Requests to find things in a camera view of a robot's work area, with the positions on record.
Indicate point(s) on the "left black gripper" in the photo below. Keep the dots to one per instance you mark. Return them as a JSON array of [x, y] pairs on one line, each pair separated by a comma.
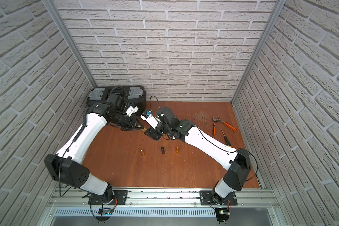
[[131, 123]]

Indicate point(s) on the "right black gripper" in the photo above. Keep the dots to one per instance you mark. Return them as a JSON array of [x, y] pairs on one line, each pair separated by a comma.
[[152, 133]]

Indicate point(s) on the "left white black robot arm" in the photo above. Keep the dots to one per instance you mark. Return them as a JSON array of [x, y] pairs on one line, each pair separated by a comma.
[[66, 166]]

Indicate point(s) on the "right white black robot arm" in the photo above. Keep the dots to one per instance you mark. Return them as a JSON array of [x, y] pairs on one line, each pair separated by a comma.
[[235, 161]]

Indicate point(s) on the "black grey toolbox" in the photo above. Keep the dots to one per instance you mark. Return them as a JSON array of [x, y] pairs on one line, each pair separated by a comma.
[[101, 94]]

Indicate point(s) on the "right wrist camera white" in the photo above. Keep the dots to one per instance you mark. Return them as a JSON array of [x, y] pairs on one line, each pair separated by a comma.
[[147, 116]]

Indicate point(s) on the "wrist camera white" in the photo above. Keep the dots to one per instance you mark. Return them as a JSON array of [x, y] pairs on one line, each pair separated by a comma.
[[131, 110], [147, 116]]

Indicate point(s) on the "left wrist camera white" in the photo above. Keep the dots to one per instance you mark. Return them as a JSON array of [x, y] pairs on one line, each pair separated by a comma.
[[131, 110]]

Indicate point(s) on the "orange handled pliers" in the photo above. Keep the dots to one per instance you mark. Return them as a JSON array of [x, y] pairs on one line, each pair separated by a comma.
[[225, 123]]

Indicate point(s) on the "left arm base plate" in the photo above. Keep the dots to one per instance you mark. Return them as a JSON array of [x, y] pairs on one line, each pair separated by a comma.
[[116, 196]]

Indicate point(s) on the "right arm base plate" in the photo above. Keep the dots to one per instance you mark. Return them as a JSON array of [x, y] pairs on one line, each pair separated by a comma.
[[208, 197]]

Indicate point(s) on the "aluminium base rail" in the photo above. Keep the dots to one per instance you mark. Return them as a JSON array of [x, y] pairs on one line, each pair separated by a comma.
[[168, 197]]

